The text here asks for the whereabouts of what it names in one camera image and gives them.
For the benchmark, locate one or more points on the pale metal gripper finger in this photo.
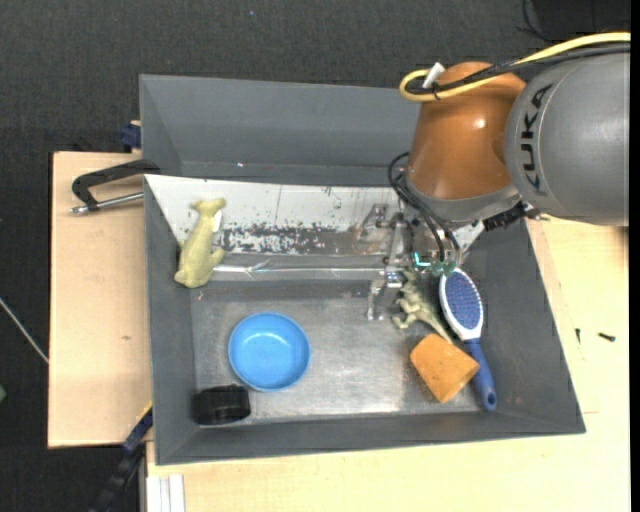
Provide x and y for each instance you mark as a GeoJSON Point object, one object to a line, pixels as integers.
{"type": "Point", "coordinates": [381, 300]}
{"type": "Point", "coordinates": [377, 227]}

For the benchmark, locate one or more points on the grey-green toy dinosaur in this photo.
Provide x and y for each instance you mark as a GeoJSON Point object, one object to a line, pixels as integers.
{"type": "Point", "coordinates": [417, 305]}

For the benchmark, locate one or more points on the grey metal bin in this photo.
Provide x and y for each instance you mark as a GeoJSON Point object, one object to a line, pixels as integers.
{"type": "Point", "coordinates": [350, 360]}

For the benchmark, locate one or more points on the blue and white hairbrush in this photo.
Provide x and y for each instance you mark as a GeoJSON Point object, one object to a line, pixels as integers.
{"type": "Point", "coordinates": [462, 300]}

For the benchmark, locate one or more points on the orange sponge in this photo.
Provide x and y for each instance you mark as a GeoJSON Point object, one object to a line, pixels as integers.
{"type": "Point", "coordinates": [442, 369]}

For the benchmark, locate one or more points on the blue bowl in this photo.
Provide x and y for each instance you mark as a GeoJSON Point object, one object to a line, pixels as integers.
{"type": "Point", "coordinates": [269, 352]}

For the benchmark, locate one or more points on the yellow-green toy animal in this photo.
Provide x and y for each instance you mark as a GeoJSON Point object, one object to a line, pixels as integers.
{"type": "Point", "coordinates": [197, 250]}

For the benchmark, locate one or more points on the black round cap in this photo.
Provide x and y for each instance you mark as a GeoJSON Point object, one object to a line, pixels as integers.
{"type": "Point", "coordinates": [221, 405]}

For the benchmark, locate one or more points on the small black screw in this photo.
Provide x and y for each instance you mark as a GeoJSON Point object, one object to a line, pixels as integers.
{"type": "Point", "coordinates": [607, 337]}

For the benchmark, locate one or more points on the pale wood flat board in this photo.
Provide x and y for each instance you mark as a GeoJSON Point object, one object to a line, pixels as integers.
{"type": "Point", "coordinates": [100, 310]}

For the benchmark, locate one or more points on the black cylinder on white bracket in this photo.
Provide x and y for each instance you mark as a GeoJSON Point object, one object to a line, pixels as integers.
{"type": "Point", "coordinates": [505, 218]}

